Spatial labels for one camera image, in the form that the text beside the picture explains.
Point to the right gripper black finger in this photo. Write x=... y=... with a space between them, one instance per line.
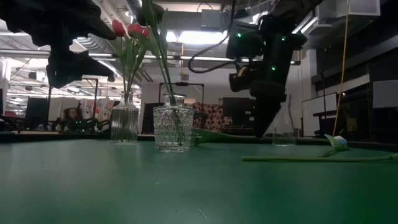
x=264 y=115

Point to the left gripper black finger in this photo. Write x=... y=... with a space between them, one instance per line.
x=74 y=67
x=93 y=25

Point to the red artificial tulip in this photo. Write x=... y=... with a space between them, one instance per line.
x=118 y=28
x=134 y=29
x=145 y=31

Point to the white artificial tulip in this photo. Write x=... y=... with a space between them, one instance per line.
x=217 y=137
x=339 y=141
x=311 y=159

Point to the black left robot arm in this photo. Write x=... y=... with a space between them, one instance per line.
x=7 y=12

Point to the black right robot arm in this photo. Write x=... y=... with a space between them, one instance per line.
x=280 y=46

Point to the slim glass flask vase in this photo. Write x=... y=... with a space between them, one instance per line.
x=283 y=130

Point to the ribbed glass bottle vase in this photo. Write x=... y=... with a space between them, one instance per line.
x=124 y=124

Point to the diamond-cut glass vase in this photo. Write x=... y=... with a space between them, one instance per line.
x=172 y=130

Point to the black cabinet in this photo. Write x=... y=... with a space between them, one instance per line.
x=237 y=112

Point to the person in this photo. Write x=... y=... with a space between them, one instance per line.
x=72 y=114

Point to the floral partition panel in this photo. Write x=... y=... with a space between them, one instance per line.
x=214 y=116
x=104 y=109

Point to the black monitor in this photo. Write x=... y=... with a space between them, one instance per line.
x=36 y=112

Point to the ceiling light panel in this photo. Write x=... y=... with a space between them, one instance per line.
x=202 y=37

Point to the grey ceiling unit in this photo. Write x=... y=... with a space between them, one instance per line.
x=211 y=19

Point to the green table mat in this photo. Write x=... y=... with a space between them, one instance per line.
x=124 y=186

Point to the black gantry frame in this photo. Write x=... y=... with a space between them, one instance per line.
x=182 y=83
x=95 y=96

